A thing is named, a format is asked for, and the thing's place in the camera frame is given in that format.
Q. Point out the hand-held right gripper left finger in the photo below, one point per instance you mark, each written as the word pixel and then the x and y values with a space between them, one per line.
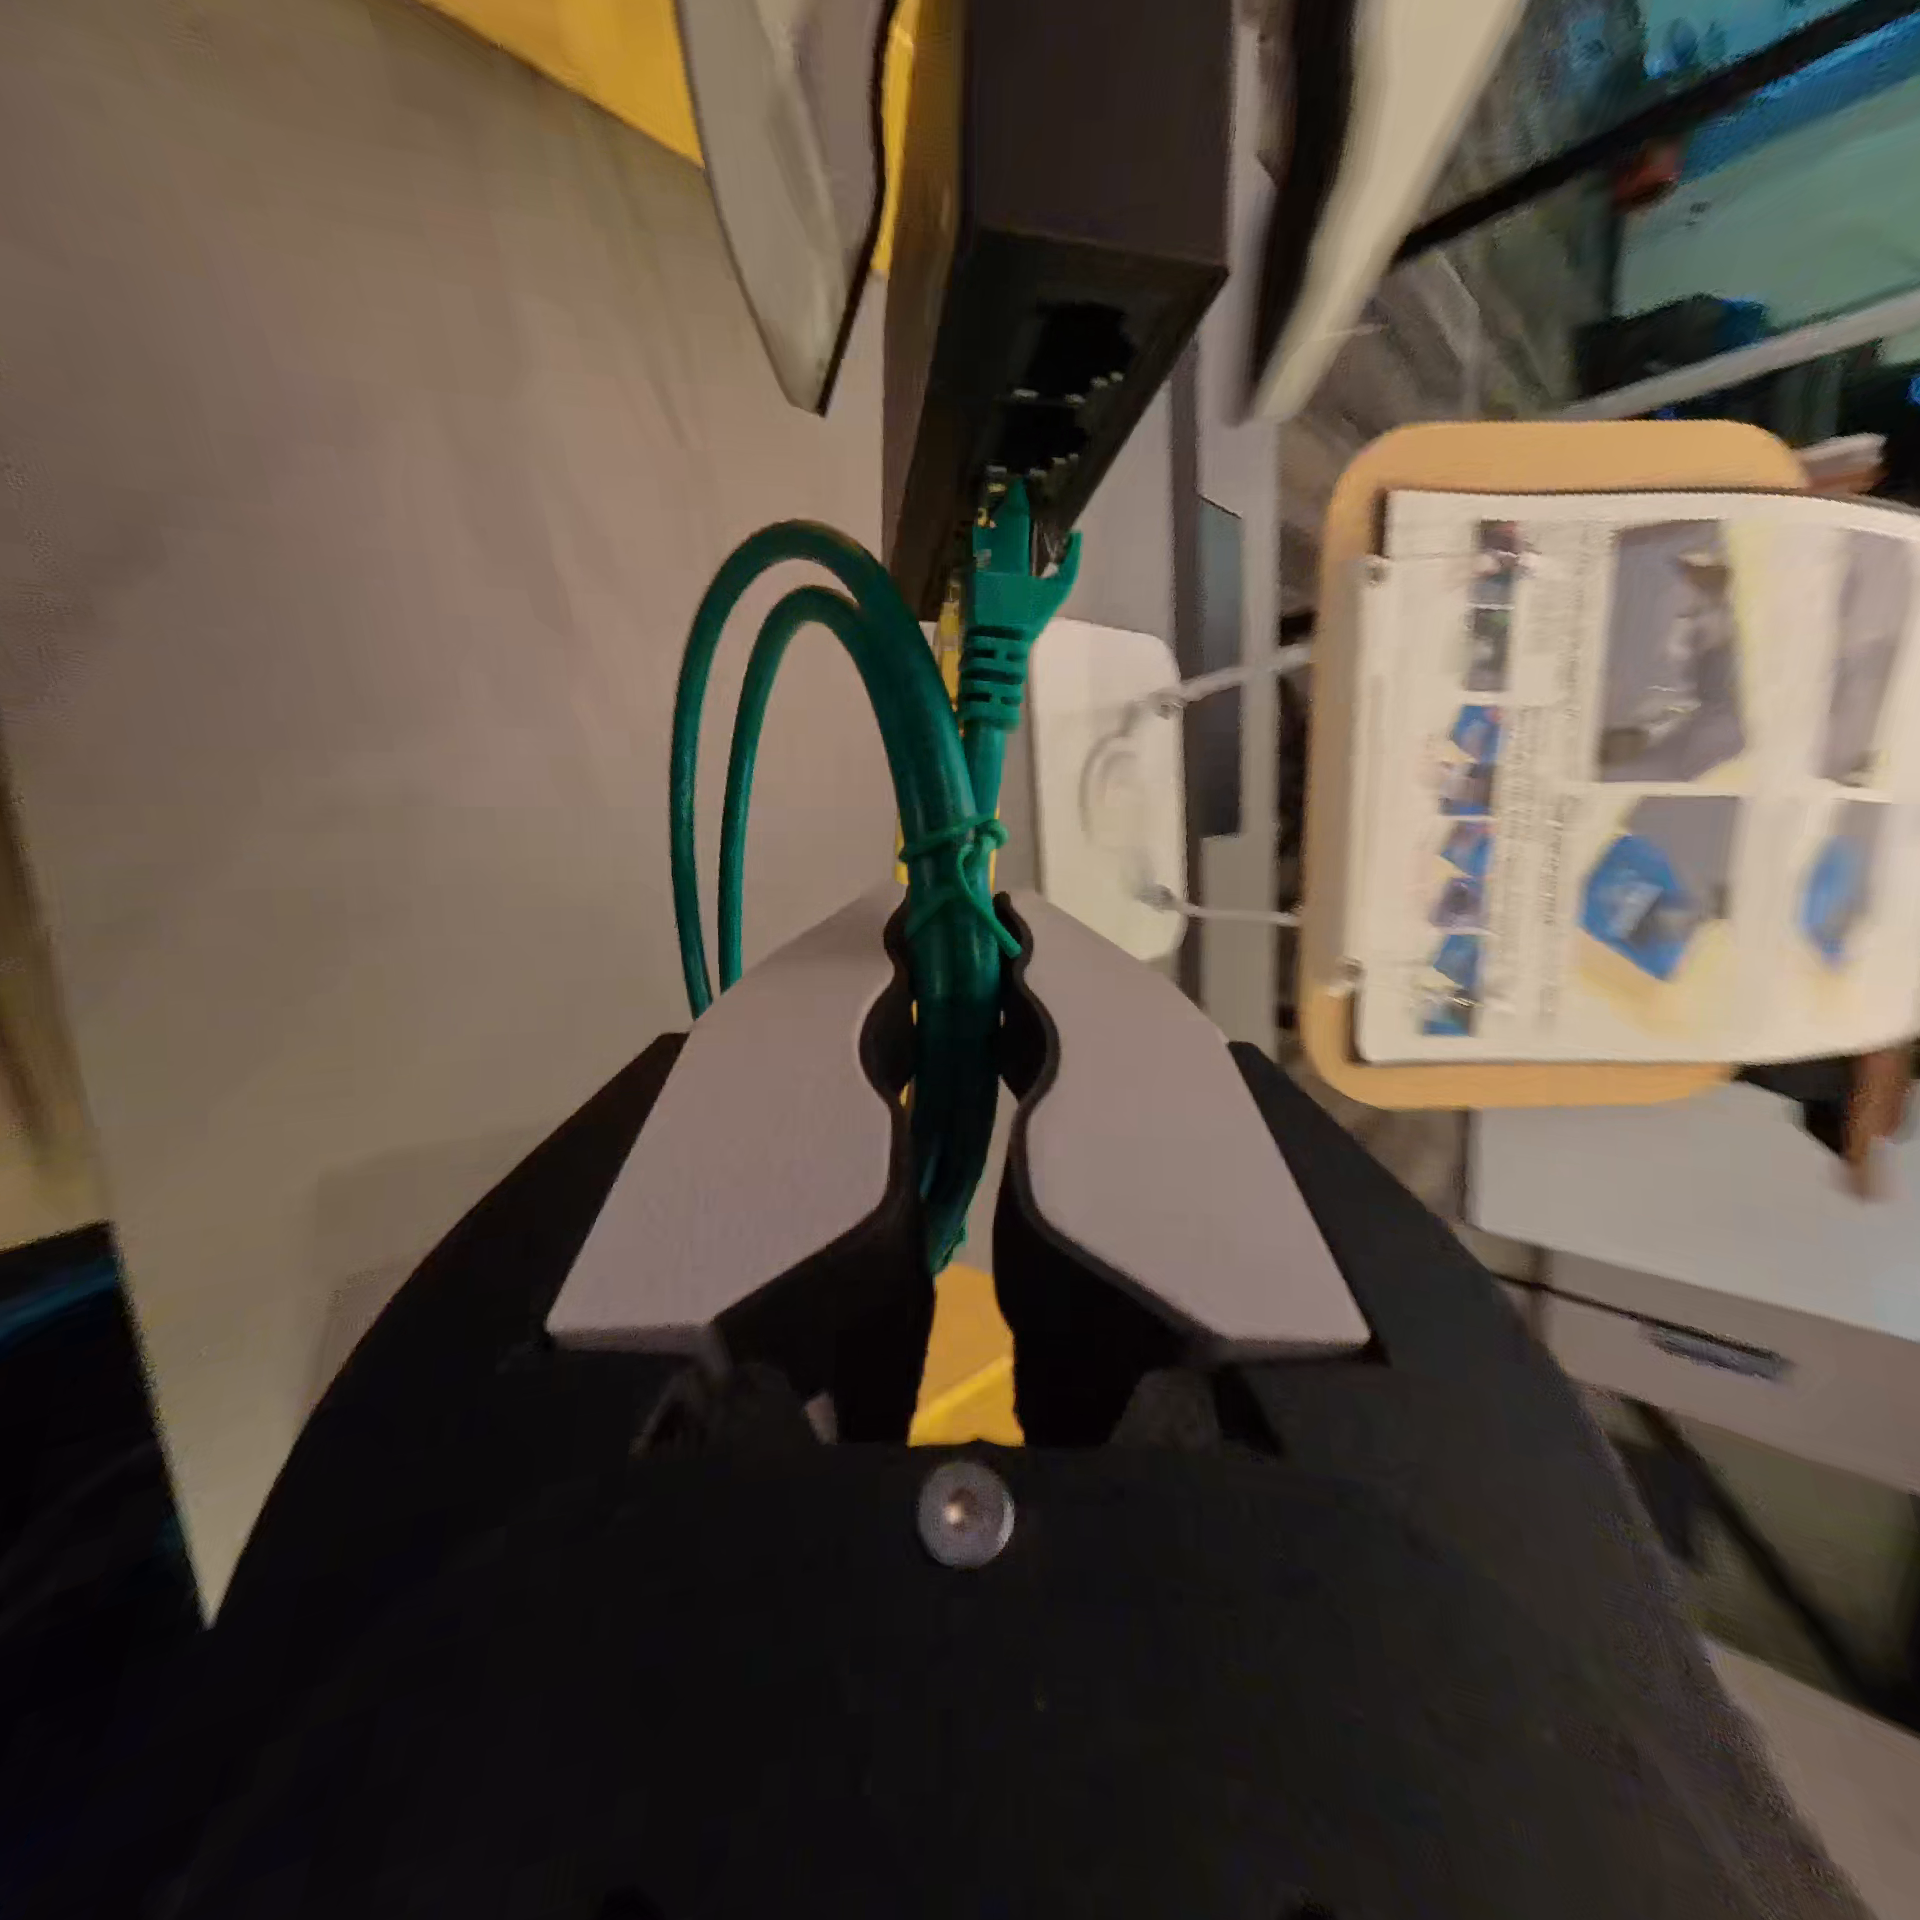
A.
pixel 721 1170

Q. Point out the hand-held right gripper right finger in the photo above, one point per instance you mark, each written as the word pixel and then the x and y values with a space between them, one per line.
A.
pixel 1185 1185

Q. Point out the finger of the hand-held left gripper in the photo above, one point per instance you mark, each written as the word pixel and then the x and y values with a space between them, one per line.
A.
pixel 1394 119
pixel 779 148

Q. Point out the black network switch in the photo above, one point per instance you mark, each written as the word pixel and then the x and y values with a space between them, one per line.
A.
pixel 1079 148

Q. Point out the yellow plastic bin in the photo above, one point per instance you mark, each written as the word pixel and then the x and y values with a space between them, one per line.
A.
pixel 599 59
pixel 967 1364

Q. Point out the instruction sheet on stand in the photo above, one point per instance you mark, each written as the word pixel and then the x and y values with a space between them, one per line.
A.
pixel 1499 455

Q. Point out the printed instruction sheet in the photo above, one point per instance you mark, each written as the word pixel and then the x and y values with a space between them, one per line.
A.
pixel 1575 780

